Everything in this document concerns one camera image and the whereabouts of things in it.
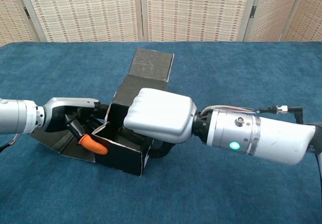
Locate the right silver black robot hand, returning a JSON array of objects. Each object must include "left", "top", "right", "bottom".
[{"left": 122, "top": 87, "right": 199, "bottom": 159}]

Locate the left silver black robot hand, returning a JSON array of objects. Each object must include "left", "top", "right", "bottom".
[{"left": 41, "top": 97, "right": 111, "bottom": 156}]

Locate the black cardboard box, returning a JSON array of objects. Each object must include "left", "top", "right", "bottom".
[{"left": 31, "top": 47, "right": 175, "bottom": 177}]

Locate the woven folding screen panel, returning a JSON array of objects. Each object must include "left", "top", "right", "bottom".
[
  {"left": 0, "top": 0, "right": 38, "bottom": 47},
  {"left": 279, "top": 0, "right": 322, "bottom": 43},
  {"left": 139, "top": 0, "right": 259, "bottom": 43},
  {"left": 243, "top": 0, "right": 302, "bottom": 43},
  {"left": 15, "top": 0, "right": 143, "bottom": 43}
]

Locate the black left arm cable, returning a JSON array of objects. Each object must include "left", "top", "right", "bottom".
[{"left": 0, "top": 133, "right": 21, "bottom": 154}]

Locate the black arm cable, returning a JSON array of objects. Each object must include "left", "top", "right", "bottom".
[
  {"left": 259, "top": 104, "right": 304, "bottom": 125},
  {"left": 0, "top": 133, "right": 21, "bottom": 154}
]

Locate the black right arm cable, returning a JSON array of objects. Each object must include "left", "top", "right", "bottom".
[{"left": 259, "top": 104, "right": 304, "bottom": 125}]

